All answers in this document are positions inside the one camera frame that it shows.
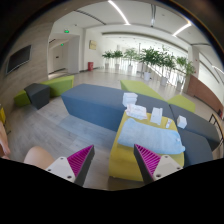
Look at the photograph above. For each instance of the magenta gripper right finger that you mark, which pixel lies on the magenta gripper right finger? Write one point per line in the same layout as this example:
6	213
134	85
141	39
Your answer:
153	166

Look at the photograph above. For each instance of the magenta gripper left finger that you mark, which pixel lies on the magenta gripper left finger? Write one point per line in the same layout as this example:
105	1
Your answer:
75	167

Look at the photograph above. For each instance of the light blue towel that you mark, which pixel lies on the light blue towel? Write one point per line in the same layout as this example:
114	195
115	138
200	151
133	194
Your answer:
161	141

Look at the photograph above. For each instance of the person's bare knee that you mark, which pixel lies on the person's bare knee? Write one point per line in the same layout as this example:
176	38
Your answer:
39	157

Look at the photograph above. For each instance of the white remote control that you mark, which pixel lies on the white remote control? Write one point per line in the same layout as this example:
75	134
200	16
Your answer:
168	123

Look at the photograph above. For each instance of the small white box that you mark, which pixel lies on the small white box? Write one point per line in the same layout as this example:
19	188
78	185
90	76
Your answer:
181	122

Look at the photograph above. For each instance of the dark grey sofa block right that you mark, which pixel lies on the dark grey sofa block right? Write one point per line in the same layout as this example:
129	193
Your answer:
199	137

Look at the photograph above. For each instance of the white plastic bag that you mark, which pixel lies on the white plastic bag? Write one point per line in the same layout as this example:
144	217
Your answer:
136	111

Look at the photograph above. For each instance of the large blue-grey sofa block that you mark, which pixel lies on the large blue-grey sofa block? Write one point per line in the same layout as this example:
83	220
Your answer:
99	105

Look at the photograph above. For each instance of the green sofa block back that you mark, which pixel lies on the green sofa block back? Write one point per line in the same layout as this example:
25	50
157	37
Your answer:
141	88

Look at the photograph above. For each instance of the white tissue pack stack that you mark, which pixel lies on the white tissue pack stack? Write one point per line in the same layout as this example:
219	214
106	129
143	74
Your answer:
129	98

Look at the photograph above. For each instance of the dark grey cube seat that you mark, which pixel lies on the dark grey cube seat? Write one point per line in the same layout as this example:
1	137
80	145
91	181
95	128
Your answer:
38	94

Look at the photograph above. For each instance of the green bench left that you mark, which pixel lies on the green bench left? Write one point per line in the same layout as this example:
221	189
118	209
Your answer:
57	87

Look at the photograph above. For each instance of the wooden reception counter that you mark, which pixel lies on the wooden reception counter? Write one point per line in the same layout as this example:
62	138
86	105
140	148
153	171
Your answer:
198	89

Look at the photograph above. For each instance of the red bin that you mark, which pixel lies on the red bin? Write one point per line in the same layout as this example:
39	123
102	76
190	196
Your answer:
90	66

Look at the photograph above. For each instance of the potted plant far right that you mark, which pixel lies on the potted plant far right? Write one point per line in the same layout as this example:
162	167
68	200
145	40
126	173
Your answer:
184	68

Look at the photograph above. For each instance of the potted plant right centre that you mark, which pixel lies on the potted plant right centre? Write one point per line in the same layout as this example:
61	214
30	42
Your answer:
166	62

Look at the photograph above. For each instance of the potted plant large centre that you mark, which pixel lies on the potted plant large centre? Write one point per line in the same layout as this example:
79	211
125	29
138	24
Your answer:
148	57

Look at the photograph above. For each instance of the potted plant far left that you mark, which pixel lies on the potted plant far left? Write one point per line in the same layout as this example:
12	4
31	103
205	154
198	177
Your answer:
107	55

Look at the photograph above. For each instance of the black metal chair frame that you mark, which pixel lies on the black metal chair frame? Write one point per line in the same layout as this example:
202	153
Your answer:
216	122

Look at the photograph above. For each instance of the wall-mounted black television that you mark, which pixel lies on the wall-mounted black television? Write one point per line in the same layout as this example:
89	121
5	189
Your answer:
19	58

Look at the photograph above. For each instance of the framed wall picture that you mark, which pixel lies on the framed wall picture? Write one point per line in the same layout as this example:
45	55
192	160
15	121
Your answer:
92	45

